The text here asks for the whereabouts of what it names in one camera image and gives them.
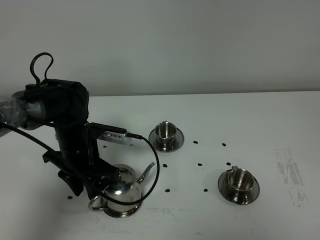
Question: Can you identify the stainless steel teapot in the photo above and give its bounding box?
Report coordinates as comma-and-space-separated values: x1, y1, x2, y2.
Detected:
88, 162, 155, 212

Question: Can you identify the stainless steel teacup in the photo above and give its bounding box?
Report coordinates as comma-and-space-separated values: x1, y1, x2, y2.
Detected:
227, 166, 254, 193
154, 121, 177, 143

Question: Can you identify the far stainless steel teacup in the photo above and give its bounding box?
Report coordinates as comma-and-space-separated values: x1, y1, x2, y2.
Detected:
154, 121, 177, 143

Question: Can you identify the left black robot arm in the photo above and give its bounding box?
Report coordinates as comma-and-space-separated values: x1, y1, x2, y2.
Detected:
0, 79, 127, 199

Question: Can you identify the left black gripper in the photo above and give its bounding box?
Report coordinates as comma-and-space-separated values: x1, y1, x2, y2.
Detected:
54, 122, 127, 200

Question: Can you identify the near stainless steel teacup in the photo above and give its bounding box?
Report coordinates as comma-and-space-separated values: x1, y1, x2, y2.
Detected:
227, 166, 254, 193

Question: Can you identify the far steel saucer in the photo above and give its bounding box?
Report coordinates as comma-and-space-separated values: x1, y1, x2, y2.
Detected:
148, 128, 185, 153

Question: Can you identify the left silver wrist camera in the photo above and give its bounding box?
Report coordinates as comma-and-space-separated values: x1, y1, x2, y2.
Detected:
97, 131, 132, 145

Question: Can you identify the near steel saucer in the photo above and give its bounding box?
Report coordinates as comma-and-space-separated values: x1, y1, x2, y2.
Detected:
217, 169, 260, 206

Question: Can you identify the left black camera cable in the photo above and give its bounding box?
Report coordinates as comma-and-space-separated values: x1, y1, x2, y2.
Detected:
0, 52, 160, 205

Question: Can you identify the teapot steel saucer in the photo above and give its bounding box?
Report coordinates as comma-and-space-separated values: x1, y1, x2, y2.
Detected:
103, 201, 142, 218

